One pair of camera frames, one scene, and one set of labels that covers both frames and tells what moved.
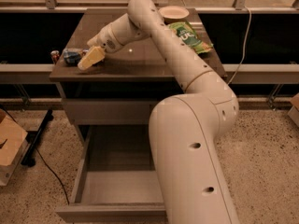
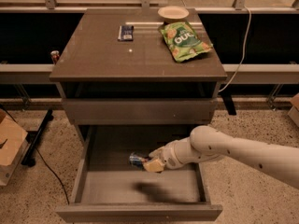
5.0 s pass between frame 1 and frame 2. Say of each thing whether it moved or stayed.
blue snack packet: moved
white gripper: moved
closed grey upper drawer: stayed
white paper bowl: stayed
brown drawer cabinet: stayed
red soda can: stayed
